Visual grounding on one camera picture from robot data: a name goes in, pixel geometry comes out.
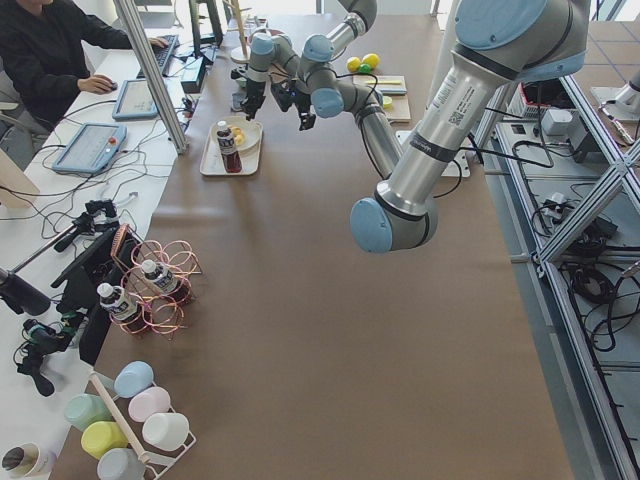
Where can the tea bottle in rack lower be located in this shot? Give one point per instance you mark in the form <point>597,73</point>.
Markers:
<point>120,305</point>

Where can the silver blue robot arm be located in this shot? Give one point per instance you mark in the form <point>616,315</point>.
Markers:
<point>310,35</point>
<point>497,42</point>

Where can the yellow lemon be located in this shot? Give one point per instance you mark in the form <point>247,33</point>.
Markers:
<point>353,64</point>
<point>372,60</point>

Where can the white cup rack wooden handle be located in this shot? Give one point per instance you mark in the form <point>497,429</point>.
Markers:
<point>157,462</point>

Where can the green cup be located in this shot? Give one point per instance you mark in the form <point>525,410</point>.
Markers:
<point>85,409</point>

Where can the yellow twisted donut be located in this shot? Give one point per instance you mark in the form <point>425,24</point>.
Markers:
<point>238,136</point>

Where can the near teach pendant tablet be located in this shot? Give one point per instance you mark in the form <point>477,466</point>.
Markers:
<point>92,149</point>

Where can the copper wire bottle rack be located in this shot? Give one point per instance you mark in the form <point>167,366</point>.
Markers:
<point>159,310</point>

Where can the black keyboard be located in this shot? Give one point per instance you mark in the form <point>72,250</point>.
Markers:
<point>163,53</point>

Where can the pink ice bowl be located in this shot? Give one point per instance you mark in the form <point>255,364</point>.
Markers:
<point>264,39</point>

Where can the grey cup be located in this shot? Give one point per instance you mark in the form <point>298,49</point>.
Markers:
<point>120,464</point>

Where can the wooden mug tree stand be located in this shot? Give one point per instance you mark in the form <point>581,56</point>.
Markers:
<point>240,54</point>

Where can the far teach pendant tablet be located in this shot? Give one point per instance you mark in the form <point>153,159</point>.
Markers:
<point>134,102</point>

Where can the yellow cup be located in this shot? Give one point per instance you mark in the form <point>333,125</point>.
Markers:
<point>102,436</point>

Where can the yellow lemon far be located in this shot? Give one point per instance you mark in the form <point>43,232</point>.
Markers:
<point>372,60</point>

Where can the aluminium frame post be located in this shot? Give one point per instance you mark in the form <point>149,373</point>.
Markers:
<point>128,14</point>

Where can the tea bottle in rack upper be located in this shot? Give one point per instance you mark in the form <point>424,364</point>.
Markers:
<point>165,281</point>

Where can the pink cup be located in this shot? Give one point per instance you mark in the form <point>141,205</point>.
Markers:
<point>148,402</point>

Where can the green lime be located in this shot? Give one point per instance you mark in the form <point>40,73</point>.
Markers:
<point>365,69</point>

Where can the cream rabbit tray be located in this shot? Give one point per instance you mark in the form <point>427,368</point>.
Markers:
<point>212,164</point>

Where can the teach pendant tablet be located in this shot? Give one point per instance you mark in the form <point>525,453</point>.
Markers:
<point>134,102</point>
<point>92,149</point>

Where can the seated person in black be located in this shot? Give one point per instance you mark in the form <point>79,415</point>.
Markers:
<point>43,56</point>

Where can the steel muddler black tip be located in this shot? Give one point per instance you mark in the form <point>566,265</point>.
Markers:
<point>389,90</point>

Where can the blue cup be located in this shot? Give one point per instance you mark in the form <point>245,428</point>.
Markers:
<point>134,378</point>

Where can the white cup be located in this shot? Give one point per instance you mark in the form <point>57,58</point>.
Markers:
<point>166,431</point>

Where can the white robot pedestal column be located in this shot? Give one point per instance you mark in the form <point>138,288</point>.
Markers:
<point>450,165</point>

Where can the yellow plastic knife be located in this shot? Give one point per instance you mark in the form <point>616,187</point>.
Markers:
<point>384,82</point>

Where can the grey folded cloth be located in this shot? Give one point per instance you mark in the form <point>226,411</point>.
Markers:
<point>237,100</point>

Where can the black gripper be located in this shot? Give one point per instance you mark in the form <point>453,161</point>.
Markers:
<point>300,103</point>
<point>254,90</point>

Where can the black camera tripod rig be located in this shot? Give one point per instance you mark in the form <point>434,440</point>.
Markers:
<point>103,261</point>

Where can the tea bottle in rack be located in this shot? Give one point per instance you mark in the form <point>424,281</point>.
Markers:
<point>165,281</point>
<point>120,305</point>

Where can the dark tea bottle on tray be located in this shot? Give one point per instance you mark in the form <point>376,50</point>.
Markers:
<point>228,150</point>

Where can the yellow lemon near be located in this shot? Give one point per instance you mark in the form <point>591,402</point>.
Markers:
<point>353,64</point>

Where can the white round plate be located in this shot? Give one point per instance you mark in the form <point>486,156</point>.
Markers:
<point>252,130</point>

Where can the wooden cutting board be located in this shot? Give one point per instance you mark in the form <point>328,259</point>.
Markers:
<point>400,110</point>

